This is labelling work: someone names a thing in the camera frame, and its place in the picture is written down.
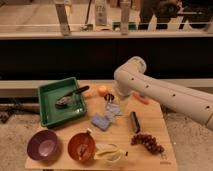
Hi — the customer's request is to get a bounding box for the orange apple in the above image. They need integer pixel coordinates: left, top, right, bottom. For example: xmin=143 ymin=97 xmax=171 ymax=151
xmin=98 ymin=86 xmax=108 ymax=97

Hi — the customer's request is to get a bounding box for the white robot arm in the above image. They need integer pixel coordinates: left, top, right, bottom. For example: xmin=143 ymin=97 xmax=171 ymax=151
xmin=114 ymin=56 xmax=213 ymax=131

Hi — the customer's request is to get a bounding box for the red bowl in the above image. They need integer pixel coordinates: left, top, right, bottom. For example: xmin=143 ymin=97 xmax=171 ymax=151
xmin=67 ymin=133 xmax=95 ymax=162

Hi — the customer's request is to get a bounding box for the purple bowl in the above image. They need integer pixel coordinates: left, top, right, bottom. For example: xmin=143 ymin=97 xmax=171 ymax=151
xmin=27 ymin=130 xmax=58 ymax=161

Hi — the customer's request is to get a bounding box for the light blue cloth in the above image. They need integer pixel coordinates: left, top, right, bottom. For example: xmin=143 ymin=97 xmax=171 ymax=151
xmin=105 ymin=102 xmax=122 ymax=123

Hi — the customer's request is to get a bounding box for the small black round object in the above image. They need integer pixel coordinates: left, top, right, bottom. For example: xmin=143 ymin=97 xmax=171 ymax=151
xmin=104 ymin=93 xmax=114 ymax=102

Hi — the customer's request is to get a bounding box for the black brush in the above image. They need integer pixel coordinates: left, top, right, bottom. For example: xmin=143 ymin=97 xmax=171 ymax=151
xmin=130 ymin=112 xmax=140 ymax=133

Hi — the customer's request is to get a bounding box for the orange carrot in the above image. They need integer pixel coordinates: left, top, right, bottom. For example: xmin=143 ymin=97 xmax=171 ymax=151
xmin=133 ymin=93 xmax=149 ymax=105

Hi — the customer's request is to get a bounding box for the blue sponge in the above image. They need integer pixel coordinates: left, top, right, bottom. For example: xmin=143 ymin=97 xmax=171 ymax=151
xmin=91 ymin=114 xmax=110 ymax=131

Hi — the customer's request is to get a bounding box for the wooden board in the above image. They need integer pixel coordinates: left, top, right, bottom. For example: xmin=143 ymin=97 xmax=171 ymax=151
xmin=25 ymin=81 xmax=177 ymax=171

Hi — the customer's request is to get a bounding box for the bunch of dark grapes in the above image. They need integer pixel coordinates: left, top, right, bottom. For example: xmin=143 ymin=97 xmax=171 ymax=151
xmin=131 ymin=134 xmax=165 ymax=155

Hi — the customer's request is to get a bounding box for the banana peel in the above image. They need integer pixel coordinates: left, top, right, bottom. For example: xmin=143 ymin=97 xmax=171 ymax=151
xmin=94 ymin=143 xmax=128 ymax=163

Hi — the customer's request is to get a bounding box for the green plastic tray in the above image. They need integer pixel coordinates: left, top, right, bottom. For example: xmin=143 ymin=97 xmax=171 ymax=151
xmin=38 ymin=77 xmax=89 ymax=128

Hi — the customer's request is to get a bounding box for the black handled spatula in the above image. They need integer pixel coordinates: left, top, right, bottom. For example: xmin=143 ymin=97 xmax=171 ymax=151
xmin=55 ymin=86 xmax=89 ymax=108

